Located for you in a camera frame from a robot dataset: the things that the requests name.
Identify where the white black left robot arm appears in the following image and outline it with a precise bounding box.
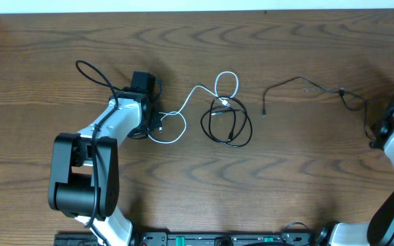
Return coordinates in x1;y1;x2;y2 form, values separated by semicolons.
48;87;155;245

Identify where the white USB cable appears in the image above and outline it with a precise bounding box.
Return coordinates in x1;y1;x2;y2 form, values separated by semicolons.
147;70;240;145

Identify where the thin black USB cable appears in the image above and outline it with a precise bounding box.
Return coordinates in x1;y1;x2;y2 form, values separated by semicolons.
261;76;378;141

